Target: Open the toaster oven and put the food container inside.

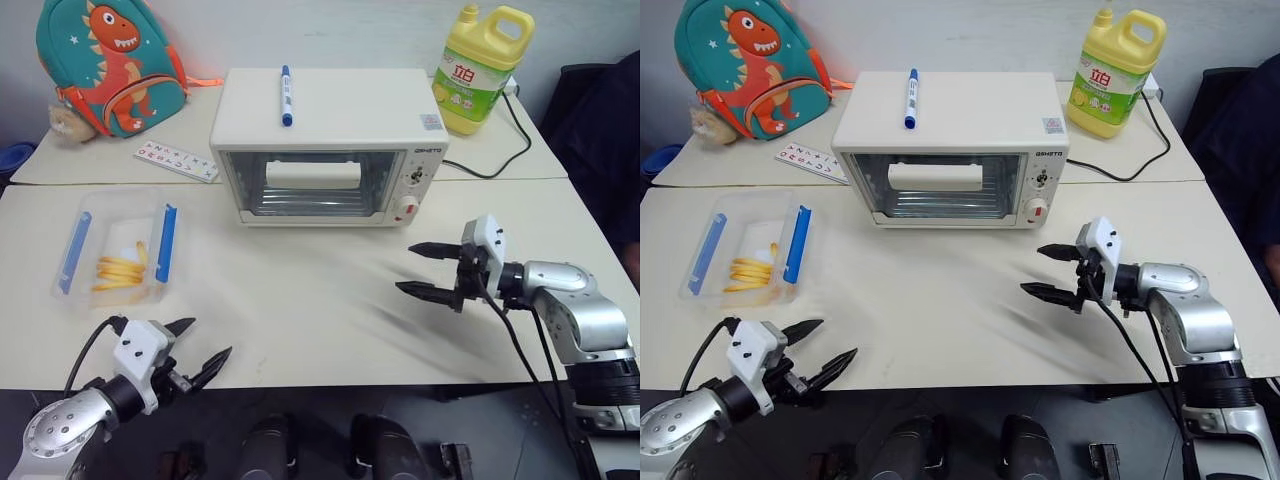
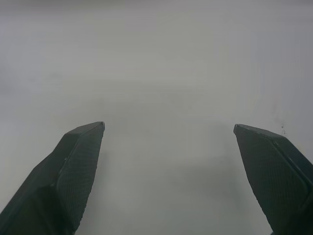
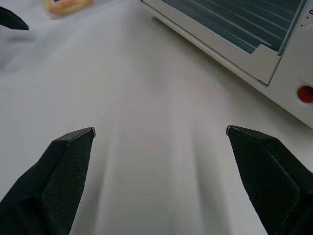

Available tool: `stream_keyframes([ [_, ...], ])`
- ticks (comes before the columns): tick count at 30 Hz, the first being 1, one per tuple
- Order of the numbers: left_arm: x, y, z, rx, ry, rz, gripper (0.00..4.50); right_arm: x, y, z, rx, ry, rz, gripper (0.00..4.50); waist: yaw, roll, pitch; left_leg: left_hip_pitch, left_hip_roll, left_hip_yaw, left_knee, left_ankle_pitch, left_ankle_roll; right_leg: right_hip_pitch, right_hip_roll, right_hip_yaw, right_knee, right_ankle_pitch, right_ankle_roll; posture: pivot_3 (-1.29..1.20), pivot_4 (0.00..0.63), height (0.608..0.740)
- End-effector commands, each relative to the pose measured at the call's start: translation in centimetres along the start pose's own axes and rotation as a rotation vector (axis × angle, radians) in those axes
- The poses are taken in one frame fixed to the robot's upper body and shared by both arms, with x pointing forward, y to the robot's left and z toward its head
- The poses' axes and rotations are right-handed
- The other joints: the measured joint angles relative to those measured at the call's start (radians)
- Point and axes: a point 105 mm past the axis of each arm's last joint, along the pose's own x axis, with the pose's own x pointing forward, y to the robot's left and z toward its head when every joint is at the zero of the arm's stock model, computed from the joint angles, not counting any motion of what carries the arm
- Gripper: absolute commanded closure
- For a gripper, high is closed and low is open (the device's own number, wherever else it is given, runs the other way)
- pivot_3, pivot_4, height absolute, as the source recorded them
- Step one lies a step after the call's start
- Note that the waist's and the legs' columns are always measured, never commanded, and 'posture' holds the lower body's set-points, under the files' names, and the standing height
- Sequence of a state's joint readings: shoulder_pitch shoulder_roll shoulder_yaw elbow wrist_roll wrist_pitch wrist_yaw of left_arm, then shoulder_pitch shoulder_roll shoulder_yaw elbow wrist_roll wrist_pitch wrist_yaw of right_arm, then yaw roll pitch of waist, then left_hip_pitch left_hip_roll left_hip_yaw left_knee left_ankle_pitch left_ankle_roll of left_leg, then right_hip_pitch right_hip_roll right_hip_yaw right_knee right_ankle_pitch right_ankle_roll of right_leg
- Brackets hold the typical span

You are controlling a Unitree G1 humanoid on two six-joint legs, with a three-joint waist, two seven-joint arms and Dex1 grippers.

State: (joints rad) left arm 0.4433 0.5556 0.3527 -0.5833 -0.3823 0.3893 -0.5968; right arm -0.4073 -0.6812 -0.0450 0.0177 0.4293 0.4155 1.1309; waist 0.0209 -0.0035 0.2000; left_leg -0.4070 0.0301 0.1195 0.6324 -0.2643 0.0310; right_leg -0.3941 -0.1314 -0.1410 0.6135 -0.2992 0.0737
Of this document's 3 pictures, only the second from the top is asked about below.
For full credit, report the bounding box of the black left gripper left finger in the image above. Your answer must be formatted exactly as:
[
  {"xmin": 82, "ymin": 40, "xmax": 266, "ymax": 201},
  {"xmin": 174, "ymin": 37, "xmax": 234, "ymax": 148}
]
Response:
[{"xmin": 0, "ymin": 121, "xmax": 106, "ymax": 235}]

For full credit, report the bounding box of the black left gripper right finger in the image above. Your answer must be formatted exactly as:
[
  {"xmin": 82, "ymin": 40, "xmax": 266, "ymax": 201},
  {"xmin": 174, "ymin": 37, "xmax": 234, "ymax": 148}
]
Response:
[{"xmin": 233, "ymin": 123, "xmax": 313, "ymax": 235}]

